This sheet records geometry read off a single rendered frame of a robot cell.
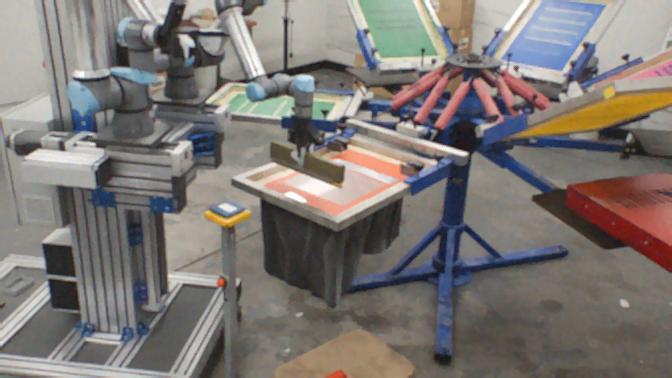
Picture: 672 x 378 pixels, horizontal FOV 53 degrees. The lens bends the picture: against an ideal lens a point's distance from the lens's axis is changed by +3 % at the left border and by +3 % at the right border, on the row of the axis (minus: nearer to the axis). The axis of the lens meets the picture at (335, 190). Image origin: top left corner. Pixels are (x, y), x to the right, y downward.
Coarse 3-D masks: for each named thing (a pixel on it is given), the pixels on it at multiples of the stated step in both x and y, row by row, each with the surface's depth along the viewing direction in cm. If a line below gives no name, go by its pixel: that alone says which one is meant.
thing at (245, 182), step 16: (352, 144) 327; (368, 144) 321; (400, 160) 311; (416, 160) 305; (432, 160) 303; (240, 176) 278; (256, 176) 282; (256, 192) 268; (272, 192) 265; (400, 192) 272; (288, 208) 258; (304, 208) 253; (352, 208) 254; (368, 208) 256; (336, 224) 244
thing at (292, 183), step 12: (336, 156) 313; (348, 156) 313; (360, 156) 314; (372, 156) 314; (276, 180) 284; (288, 180) 285; (300, 180) 285; (312, 180) 286; (288, 192) 274; (300, 192) 274; (312, 192) 275
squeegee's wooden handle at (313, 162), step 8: (272, 144) 273; (280, 144) 270; (272, 152) 274; (280, 152) 271; (288, 152) 268; (288, 160) 269; (296, 160) 266; (304, 160) 263; (312, 160) 260; (320, 160) 258; (328, 160) 256; (312, 168) 262; (320, 168) 259; (328, 168) 256; (336, 168) 253; (344, 168) 254; (328, 176) 257; (336, 176) 255
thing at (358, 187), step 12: (372, 168) 301; (384, 168) 301; (396, 168) 302; (348, 180) 287; (360, 180) 288; (372, 180) 288; (324, 192) 275; (336, 192) 275; (348, 192) 276; (360, 192) 276; (372, 192) 277; (312, 204) 264; (324, 204) 264; (336, 204) 265; (348, 204) 265
